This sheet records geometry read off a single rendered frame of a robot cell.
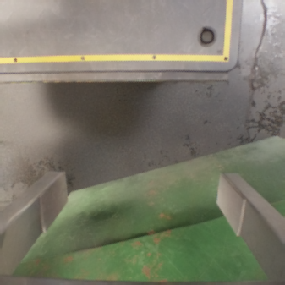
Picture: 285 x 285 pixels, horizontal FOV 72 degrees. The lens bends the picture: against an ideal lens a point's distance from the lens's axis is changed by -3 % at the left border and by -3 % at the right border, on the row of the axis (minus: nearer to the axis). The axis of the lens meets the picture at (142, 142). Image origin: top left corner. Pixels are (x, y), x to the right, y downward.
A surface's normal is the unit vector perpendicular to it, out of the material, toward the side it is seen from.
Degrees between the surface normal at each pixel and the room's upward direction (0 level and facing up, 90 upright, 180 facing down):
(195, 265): 90
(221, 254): 90
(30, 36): 0
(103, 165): 0
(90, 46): 0
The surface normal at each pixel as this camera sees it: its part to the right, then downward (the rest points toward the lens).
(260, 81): -0.02, 0.25
